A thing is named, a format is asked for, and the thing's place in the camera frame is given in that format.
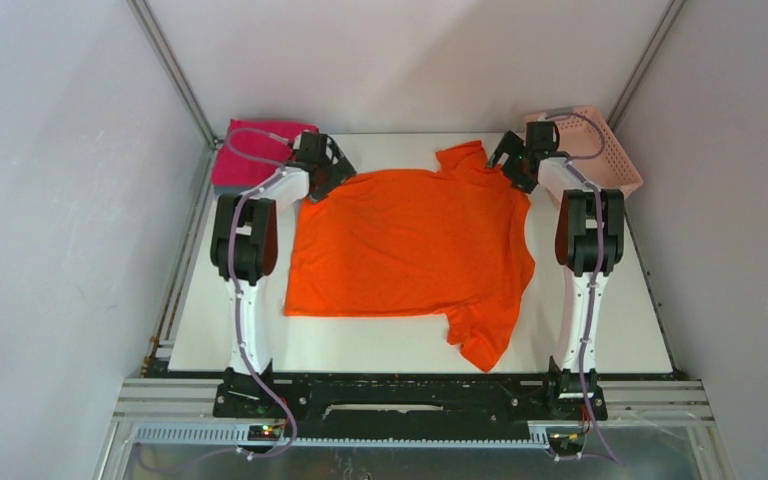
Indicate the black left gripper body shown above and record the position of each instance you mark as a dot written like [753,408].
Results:
[312,196]

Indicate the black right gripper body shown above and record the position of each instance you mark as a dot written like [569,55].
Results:
[518,177]

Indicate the orange t shirt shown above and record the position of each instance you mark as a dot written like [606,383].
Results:
[414,242]

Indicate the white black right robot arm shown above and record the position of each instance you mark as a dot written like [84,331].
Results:
[589,243]

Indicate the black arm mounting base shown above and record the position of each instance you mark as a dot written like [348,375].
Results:
[408,407]

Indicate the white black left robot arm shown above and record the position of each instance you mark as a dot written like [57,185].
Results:
[245,241]

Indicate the folded magenta t shirt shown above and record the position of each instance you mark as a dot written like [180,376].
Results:
[253,150]

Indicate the pink plastic basket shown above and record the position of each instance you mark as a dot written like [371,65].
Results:
[585,134]

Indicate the left controller board with leds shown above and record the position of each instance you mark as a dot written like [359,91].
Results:
[264,433]

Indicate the right controller board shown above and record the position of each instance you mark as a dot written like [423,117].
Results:
[566,444]

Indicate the right aluminium corner post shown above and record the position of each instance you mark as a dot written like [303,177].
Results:
[643,65]

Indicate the aluminium corner post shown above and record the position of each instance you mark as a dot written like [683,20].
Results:
[163,49]
[643,65]

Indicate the left aluminium corner post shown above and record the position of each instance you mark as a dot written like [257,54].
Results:
[163,49]

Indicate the aluminium frame rail front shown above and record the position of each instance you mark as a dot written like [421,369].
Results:
[179,411]

